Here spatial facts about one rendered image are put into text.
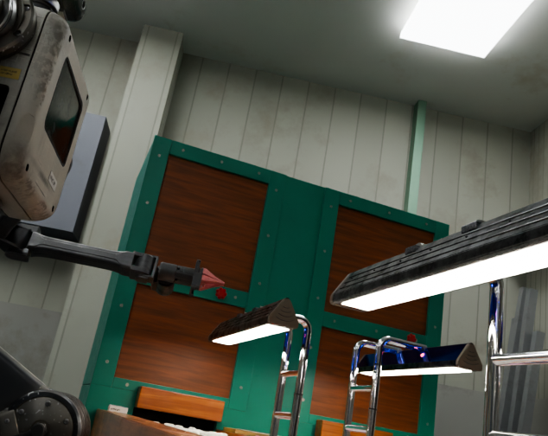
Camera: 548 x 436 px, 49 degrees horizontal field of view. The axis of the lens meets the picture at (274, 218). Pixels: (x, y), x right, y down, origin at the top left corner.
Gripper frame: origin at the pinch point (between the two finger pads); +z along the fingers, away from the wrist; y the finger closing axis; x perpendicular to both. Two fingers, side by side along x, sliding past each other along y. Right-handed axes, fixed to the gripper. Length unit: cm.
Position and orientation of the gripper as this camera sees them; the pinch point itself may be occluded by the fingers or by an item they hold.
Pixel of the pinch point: (221, 283)
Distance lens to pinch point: 191.5
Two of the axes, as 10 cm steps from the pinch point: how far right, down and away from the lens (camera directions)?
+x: 2.3, -5.9, -7.8
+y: -1.0, 7.8, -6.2
